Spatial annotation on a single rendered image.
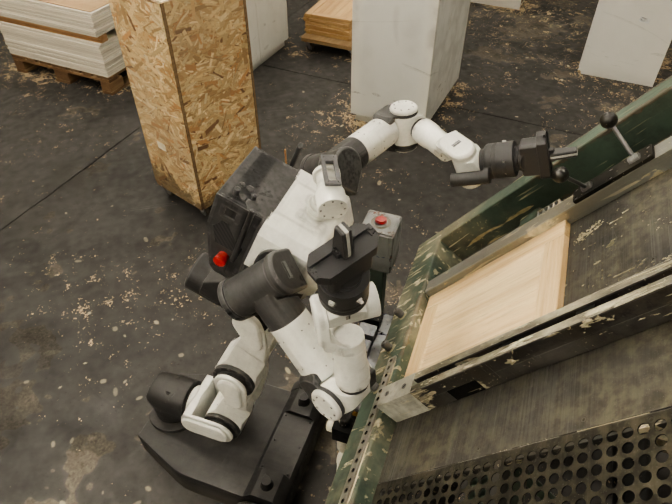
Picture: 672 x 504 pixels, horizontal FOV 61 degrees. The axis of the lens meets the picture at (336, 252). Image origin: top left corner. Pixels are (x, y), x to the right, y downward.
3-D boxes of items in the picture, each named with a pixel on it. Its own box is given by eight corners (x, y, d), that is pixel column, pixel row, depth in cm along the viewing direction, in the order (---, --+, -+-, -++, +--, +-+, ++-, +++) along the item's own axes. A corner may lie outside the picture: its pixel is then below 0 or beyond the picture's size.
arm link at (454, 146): (487, 170, 147) (456, 147, 156) (480, 145, 140) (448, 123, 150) (467, 185, 146) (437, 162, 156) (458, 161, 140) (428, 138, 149)
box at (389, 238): (367, 246, 211) (369, 208, 198) (398, 253, 208) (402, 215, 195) (357, 268, 203) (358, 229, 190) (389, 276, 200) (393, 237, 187)
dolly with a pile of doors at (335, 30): (328, 25, 544) (328, -8, 523) (379, 35, 529) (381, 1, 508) (298, 51, 504) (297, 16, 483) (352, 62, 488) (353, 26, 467)
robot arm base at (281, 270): (242, 337, 120) (208, 295, 117) (260, 306, 132) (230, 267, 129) (298, 307, 115) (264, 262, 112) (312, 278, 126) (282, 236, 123)
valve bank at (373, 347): (359, 332, 205) (361, 285, 188) (398, 342, 201) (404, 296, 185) (308, 457, 170) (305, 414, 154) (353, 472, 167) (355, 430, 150)
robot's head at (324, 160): (314, 207, 127) (319, 183, 120) (310, 178, 131) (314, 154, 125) (342, 207, 128) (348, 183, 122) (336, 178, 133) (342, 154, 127)
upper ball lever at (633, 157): (632, 166, 129) (599, 117, 131) (648, 157, 126) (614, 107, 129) (627, 169, 126) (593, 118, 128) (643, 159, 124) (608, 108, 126)
